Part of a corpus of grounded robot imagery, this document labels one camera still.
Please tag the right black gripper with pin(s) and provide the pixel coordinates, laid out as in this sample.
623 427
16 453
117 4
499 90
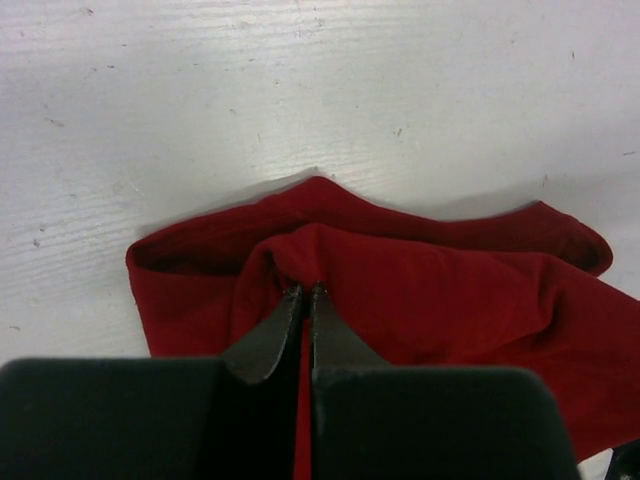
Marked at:
625 462

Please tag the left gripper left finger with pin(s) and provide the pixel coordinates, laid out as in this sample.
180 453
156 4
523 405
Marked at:
232 416

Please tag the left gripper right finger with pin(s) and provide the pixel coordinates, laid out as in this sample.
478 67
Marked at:
373 420

